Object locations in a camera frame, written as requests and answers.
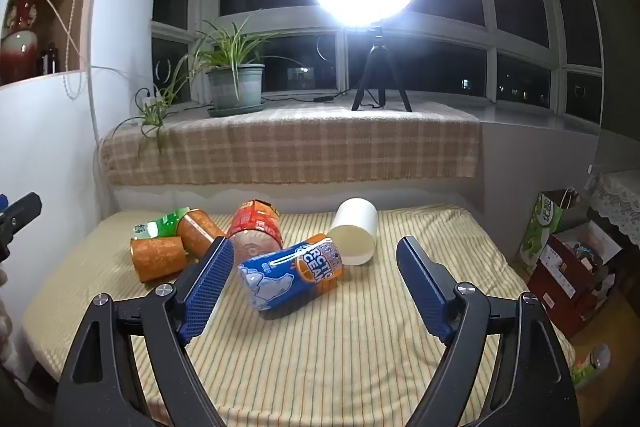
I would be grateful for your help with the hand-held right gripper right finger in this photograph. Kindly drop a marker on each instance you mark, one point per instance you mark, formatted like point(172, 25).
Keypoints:
point(422, 287)

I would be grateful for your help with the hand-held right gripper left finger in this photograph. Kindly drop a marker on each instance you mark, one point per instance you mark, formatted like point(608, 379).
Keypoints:
point(207, 287)

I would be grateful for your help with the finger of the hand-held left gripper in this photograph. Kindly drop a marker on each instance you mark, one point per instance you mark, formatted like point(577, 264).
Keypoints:
point(22, 209)

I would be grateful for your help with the green printed cup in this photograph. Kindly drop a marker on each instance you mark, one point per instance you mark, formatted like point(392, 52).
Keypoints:
point(160, 223)

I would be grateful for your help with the white cup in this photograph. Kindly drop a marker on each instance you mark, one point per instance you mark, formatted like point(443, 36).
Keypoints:
point(352, 222)

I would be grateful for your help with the blue Arctic Ocean can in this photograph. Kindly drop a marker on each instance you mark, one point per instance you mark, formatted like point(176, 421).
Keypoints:
point(277, 279)

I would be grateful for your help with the striped yellow bed sheet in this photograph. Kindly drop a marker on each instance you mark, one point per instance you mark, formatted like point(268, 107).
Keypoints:
point(310, 357)

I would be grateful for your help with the green paper bag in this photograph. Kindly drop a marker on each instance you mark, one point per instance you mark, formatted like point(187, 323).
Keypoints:
point(542, 227)

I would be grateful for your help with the red box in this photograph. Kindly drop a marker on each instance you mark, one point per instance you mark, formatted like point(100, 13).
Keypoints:
point(560, 282)

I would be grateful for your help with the dark bottle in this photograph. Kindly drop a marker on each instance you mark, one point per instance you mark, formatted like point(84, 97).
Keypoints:
point(49, 59)

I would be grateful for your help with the red ceramic vase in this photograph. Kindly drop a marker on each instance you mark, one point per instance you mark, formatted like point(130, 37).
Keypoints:
point(20, 52)

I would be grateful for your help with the checked beige cloth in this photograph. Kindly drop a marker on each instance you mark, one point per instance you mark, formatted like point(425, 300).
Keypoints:
point(300, 147)

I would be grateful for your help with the green pot saucer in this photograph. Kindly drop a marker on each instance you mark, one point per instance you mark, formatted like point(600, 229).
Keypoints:
point(240, 111)

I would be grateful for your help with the open cardboard box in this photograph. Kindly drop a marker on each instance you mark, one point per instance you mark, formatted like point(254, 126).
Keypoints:
point(597, 239)

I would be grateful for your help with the green plastic bottle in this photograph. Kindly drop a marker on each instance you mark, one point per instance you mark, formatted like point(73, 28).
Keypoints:
point(592, 364)

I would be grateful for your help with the grey flower pot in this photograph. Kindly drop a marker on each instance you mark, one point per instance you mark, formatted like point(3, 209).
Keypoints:
point(237, 84)

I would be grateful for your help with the white lace cloth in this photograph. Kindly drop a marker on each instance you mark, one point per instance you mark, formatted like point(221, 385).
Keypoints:
point(617, 194)

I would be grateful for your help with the spider plant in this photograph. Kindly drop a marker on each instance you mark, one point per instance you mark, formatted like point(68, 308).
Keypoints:
point(225, 49)

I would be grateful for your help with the black tripod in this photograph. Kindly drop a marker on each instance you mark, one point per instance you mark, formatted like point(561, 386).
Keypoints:
point(375, 41)

